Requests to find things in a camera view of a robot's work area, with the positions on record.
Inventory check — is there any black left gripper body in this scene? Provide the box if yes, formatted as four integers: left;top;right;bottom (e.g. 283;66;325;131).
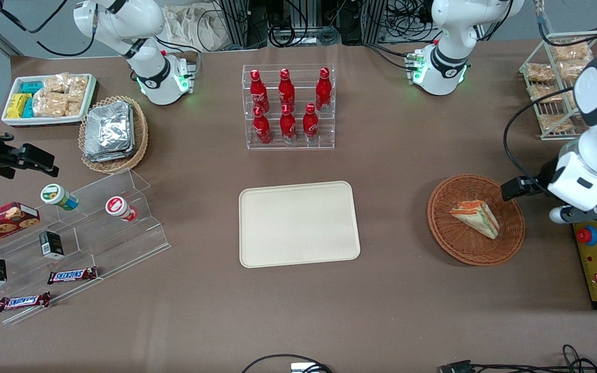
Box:
535;157;560;197

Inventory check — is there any triangular sandwich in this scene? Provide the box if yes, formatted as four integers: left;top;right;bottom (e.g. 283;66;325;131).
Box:
449;200;500;240

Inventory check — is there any white rectangular snack tray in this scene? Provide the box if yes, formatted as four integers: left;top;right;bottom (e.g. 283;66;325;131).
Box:
1;73;97;128

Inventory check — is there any round brown wicker basket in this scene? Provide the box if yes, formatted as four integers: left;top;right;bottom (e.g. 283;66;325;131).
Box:
427;174;526;267

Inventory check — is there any light woven oval basket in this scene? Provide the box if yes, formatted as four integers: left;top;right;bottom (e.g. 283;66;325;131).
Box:
78;95;149;174

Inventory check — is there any beige plastic serving tray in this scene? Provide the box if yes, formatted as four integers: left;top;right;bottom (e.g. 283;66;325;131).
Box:
239;181;361;269

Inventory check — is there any green lid yogurt cup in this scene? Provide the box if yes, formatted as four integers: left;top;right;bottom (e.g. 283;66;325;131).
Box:
40;183;79;211

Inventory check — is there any yellow snack pack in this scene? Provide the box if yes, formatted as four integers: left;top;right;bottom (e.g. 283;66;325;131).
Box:
6;93;32;119

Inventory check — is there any clear bag puffed snack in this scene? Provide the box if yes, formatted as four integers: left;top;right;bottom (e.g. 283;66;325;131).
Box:
529;84;564;103
558;61;585;82
551;40;591;63
538;114;575;133
526;63;557;83

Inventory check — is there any silver foil packet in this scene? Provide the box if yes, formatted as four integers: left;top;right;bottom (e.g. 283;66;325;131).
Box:
84;148;137;163
85;101;134;156

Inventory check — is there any red lid yogurt cup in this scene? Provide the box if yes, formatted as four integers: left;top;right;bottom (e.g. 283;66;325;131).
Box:
105;196;138;222

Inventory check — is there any clear acrylic stepped shelf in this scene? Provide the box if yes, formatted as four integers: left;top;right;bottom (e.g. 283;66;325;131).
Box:
0;168;172;325

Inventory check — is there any snickers chocolate bar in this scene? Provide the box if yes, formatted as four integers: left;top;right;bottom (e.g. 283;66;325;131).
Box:
0;292;51;312
47;266;98;285

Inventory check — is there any white cloth bag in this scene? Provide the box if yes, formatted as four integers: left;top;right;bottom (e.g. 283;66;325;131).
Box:
163;4;228;53

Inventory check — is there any red cola bottle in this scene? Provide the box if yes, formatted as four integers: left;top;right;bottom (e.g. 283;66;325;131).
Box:
315;67;333;113
253;106;273;145
302;103;320;143
278;68;296;110
249;69;270;112
280;104;297;144

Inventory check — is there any clear acrylic bottle rack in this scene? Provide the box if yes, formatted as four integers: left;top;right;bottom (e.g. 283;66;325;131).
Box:
242;64;336;150

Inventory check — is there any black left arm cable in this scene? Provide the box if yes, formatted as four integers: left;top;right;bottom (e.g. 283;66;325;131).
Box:
503;85;589;183

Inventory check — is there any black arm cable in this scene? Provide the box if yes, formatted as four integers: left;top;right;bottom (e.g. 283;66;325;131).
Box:
0;0;98;58
503;85;589;183

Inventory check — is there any white wire rack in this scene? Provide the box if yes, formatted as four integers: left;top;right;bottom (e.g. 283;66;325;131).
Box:
519;30;597;141

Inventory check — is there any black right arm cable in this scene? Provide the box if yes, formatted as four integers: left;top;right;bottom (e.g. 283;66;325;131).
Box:
0;0;98;58

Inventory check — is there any black tangled cable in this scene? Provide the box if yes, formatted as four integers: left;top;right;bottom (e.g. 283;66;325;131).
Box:
472;344;597;373

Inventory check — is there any black cable connector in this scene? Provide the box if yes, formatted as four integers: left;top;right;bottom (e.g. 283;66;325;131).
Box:
439;360;474;373

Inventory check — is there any aluminium frame with cables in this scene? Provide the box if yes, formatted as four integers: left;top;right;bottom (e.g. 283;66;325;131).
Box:
220;0;436;48

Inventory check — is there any black looped cable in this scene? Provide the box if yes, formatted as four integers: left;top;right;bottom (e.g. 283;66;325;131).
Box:
240;353;334;373

